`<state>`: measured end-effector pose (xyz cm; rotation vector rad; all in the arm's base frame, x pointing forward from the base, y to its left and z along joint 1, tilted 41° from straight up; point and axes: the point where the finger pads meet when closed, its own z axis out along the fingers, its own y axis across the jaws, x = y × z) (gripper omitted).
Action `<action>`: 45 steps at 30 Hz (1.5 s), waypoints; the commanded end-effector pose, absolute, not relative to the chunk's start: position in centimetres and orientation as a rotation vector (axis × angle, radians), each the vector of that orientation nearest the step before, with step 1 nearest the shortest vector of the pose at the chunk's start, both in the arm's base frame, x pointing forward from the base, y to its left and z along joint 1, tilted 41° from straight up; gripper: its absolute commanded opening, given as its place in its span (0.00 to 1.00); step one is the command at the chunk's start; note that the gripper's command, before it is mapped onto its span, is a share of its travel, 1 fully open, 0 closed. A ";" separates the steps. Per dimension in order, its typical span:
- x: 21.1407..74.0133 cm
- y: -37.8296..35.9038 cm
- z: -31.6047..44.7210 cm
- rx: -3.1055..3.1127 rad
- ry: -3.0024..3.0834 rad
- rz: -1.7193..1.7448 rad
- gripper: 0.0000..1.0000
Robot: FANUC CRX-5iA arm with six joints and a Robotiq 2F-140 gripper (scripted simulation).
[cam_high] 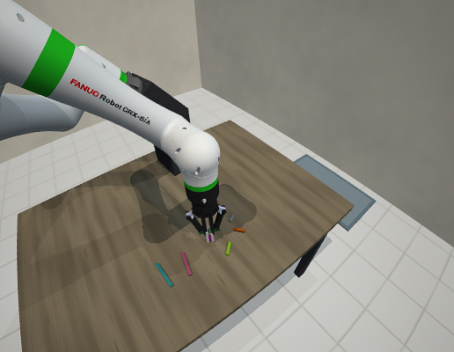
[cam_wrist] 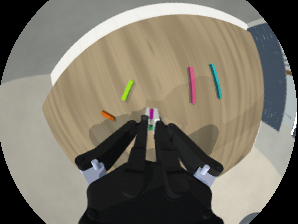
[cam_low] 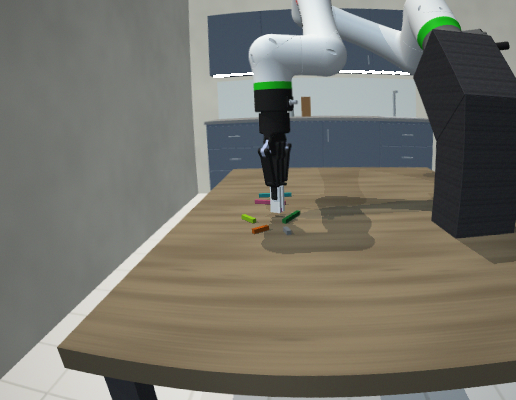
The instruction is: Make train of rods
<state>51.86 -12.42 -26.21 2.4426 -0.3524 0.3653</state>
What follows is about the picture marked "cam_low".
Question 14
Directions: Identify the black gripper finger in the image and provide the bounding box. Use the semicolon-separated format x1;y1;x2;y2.
279;141;291;211
258;140;282;213

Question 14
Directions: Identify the orange rod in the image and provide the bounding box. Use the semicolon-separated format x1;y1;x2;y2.
252;225;269;234

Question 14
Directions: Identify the dark green rod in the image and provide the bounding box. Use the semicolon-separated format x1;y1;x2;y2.
282;210;300;224

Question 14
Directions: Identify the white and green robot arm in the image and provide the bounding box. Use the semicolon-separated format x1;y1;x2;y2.
249;0;487;113

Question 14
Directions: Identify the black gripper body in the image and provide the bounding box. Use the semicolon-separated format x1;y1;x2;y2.
259;112;290;156

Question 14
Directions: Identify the lime green rod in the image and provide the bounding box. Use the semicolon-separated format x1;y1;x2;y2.
241;214;256;223

